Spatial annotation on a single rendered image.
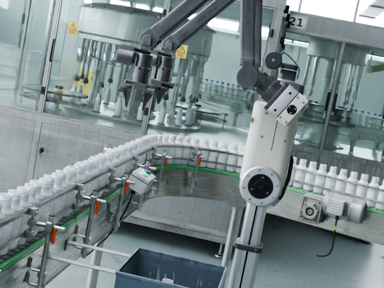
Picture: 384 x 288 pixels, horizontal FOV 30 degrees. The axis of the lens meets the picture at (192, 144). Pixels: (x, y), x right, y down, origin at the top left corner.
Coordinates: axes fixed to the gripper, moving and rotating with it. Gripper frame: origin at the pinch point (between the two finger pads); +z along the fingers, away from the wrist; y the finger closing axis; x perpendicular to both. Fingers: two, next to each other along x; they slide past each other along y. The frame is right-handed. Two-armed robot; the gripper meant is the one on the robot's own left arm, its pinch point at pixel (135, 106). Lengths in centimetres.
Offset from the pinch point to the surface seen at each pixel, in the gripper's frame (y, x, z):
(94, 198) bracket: -2.7, -21.8, 31.8
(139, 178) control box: 2.2, 24.9, 29.9
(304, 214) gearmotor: 76, 136, 48
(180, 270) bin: 31, -22, 49
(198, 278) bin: 38, -21, 50
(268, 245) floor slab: 64, 421, 136
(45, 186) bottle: -12, -48, 26
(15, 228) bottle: -10, -72, 34
